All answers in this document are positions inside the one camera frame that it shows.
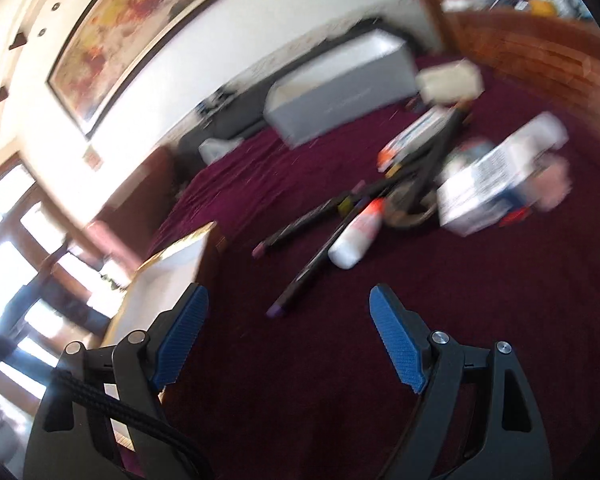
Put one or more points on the black wooden chair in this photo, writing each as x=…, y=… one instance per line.
x=30, y=290

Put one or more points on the black sofa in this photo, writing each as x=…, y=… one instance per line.
x=230, y=120

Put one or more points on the pink soft item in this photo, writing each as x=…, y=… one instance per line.
x=555, y=180

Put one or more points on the large white blue box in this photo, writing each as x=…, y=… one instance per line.
x=480, y=185

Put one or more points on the cream box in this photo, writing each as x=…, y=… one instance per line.
x=450, y=82

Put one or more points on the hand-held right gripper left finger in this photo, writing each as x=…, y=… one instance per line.
x=180, y=340

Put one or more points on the white bottle orange cap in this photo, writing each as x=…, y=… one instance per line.
x=355, y=240

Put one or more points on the black marker purple cap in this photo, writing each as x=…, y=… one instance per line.
x=315, y=265

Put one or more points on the red armchair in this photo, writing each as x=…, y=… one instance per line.
x=140, y=195

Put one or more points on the maroon blanket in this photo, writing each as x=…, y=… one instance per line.
x=480, y=310

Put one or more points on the framed abstract painting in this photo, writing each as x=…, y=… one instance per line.
x=130, y=35

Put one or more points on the wooden headboard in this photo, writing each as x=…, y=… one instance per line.
x=520, y=45

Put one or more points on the gold-edged white cardboard box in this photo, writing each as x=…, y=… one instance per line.
x=165, y=285

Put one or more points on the small wall plaque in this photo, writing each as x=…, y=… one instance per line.
x=92, y=156

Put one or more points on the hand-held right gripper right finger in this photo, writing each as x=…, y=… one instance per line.
x=397, y=340

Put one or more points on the black marker pink cap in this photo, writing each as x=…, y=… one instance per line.
x=295, y=227

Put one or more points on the white plastic bag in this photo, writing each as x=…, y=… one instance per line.
x=217, y=150

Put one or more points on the long grey cardboard box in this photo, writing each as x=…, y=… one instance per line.
x=330, y=95

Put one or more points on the white orange medicine box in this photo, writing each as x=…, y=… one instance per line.
x=415, y=135

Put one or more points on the wooden framed glass door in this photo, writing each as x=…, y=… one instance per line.
x=10, y=220

